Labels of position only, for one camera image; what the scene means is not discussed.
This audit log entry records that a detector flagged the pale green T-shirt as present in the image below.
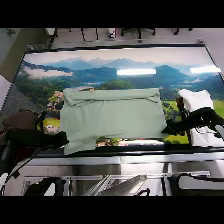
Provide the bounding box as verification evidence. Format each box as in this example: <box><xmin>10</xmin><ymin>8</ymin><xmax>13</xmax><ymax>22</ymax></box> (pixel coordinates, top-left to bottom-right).
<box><xmin>59</xmin><ymin>87</ymin><xmax>168</xmax><ymax>156</ymax></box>

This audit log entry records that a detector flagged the black office chair base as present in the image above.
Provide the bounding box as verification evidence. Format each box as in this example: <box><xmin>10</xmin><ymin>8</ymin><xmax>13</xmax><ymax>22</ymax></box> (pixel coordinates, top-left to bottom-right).
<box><xmin>172</xmin><ymin>27</ymin><xmax>195</xmax><ymax>36</ymax></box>
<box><xmin>120</xmin><ymin>27</ymin><xmax>157</xmax><ymax>41</ymax></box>

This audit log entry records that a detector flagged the white garment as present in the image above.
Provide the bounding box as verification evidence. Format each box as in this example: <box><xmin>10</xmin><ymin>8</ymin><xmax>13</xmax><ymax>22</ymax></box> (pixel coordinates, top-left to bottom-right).
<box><xmin>177</xmin><ymin>88</ymin><xmax>224</xmax><ymax>148</ymax></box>

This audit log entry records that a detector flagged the silver frame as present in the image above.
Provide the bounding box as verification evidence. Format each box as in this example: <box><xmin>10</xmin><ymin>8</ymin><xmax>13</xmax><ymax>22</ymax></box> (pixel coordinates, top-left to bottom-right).
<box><xmin>0</xmin><ymin>153</ymin><xmax>224</xmax><ymax>197</ymax></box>

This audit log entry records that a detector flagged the black cable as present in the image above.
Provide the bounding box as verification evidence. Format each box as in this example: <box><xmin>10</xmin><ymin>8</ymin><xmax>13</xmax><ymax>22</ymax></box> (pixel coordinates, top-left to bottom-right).
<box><xmin>0</xmin><ymin>149</ymin><xmax>38</xmax><ymax>196</ymax></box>

